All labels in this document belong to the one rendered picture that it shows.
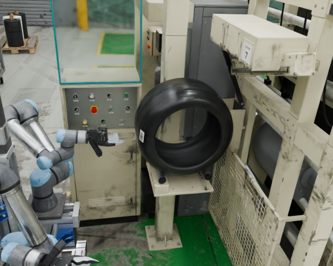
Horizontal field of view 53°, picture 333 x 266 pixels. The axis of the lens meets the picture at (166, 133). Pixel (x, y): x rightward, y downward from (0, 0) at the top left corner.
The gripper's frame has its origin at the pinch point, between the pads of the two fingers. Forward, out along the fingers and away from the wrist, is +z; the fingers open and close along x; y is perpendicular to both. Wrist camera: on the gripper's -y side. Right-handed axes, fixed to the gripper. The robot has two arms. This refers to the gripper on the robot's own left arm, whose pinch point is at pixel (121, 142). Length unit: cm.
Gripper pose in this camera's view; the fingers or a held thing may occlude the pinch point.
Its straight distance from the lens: 193.2
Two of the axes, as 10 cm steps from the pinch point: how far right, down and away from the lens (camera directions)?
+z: 9.7, 0.6, 2.4
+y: 1.6, -8.8, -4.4
